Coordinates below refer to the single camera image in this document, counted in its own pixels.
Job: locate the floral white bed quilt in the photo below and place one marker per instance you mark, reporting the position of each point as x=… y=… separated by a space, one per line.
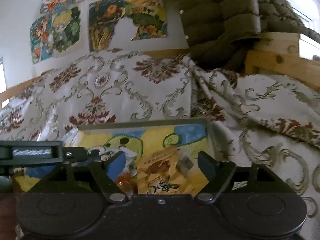
x=263 y=119

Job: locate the golden yellow snack pouch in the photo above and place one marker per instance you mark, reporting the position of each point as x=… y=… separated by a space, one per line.
x=171 y=170

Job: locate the orange snack packet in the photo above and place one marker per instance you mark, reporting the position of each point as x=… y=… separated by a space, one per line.
x=125 y=182

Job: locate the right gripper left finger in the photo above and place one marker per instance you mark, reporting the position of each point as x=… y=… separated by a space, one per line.
x=105 y=174

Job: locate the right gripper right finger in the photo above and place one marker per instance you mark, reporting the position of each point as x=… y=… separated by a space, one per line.
x=219 y=175

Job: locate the anime poster lower left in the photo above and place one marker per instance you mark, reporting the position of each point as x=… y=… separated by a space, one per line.
x=56 y=35

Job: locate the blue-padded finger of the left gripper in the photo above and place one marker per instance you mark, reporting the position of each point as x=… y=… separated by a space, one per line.
x=79 y=156

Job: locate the person's left hand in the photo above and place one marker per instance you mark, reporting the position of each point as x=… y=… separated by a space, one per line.
x=8 y=213

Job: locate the olive quilted puffer jacket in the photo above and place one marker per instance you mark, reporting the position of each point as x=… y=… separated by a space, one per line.
x=219 y=33

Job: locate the colourful drawing tray liner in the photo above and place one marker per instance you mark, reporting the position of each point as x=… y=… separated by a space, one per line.
x=150 y=142

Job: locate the grey shallow tray box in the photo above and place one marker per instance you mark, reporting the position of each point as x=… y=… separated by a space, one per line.
x=150 y=142

